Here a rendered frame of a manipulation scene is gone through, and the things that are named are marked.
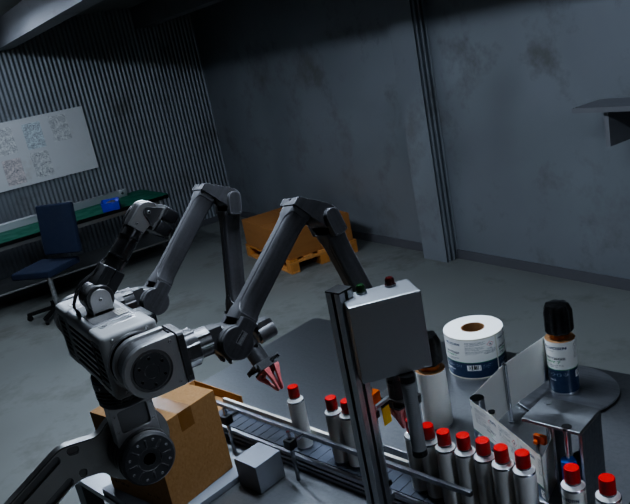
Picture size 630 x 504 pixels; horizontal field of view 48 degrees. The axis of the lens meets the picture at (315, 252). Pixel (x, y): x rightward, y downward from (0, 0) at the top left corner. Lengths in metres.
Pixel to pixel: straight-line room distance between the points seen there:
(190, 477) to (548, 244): 4.05
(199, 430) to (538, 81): 3.93
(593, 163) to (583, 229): 0.51
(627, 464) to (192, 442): 1.18
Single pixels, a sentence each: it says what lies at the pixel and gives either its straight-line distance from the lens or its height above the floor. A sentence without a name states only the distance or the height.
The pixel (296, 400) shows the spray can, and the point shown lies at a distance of 2.13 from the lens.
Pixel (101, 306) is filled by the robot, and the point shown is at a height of 1.55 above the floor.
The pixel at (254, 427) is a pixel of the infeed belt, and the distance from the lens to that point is 2.40.
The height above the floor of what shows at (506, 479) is 1.02.
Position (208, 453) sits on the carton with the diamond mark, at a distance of 2.20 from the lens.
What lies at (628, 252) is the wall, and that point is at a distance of 5.30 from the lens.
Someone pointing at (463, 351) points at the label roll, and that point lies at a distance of 2.40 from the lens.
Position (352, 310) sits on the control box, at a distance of 1.55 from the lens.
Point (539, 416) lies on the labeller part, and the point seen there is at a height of 1.14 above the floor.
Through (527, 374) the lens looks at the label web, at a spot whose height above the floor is 0.98.
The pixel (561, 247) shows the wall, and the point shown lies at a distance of 5.62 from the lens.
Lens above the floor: 2.03
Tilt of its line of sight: 16 degrees down
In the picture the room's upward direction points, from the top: 11 degrees counter-clockwise
